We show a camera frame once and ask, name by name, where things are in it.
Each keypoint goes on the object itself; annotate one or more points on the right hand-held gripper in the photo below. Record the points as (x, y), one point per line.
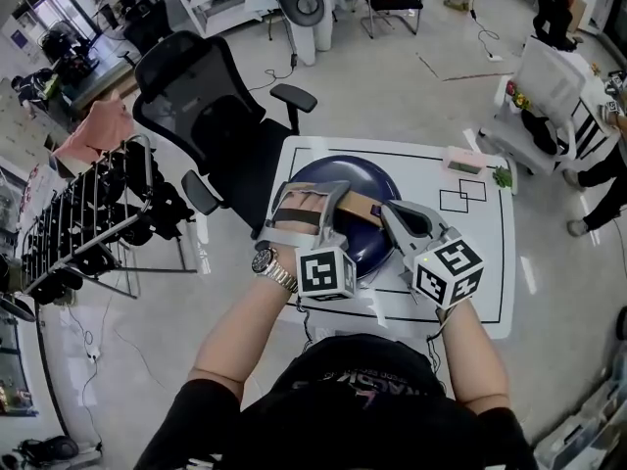
(448, 272)

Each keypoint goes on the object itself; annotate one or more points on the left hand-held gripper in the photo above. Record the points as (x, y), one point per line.
(323, 272)

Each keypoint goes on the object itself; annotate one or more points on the dark blue rice cooker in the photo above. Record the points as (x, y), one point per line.
(362, 176)

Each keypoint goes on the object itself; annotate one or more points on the person's right forearm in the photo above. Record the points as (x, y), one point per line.
(472, 355)

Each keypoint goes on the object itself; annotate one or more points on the person's left forearm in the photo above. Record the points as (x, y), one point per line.
(240, 331)

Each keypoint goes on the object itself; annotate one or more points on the person's left hand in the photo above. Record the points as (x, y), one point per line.
(301, 211)

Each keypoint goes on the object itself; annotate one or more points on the silver wristwatch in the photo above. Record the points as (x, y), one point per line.
(267, 261)

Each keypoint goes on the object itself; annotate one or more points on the green leafy vegetable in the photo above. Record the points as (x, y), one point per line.
(502, 176)

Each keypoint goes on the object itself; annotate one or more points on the pink rectangular box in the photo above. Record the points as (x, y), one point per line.
(463, 160)

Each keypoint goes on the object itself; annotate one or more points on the person's black shirt torso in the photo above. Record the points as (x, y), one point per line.
(352, 409)

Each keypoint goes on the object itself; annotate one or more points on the black mesh office chair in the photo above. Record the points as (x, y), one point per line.
(196, 101)

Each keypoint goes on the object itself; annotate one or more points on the metal drying rack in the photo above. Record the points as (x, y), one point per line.
(93, 213)

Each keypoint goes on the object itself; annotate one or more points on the white power strip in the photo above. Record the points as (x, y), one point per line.
(93, 354)

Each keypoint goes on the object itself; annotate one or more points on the white pod machine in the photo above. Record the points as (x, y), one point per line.
(308, 3)

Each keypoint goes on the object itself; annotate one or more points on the pink cloth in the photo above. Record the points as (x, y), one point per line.
(95, 125)

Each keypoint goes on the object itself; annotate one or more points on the black bag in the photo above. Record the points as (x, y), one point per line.
(51, 448)

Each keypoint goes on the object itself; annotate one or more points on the standing fan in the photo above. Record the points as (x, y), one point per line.
(132, 8)

